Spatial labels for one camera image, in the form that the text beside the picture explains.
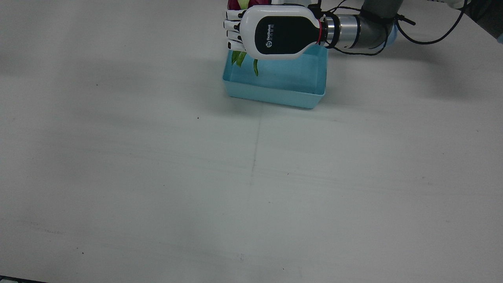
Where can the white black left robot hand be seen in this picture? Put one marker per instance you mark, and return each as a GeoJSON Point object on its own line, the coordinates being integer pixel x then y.
{"type": "Point", "coordinates": [283, 33]}

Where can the pink dragon fruit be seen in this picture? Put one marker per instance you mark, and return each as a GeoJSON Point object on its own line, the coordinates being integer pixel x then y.
{"type": "Point", "coordinates": [235, 4]}

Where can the light blue plastic bin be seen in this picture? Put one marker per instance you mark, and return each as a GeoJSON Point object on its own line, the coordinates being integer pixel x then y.
{"type": "Point", "coordinates": [275, 92]}

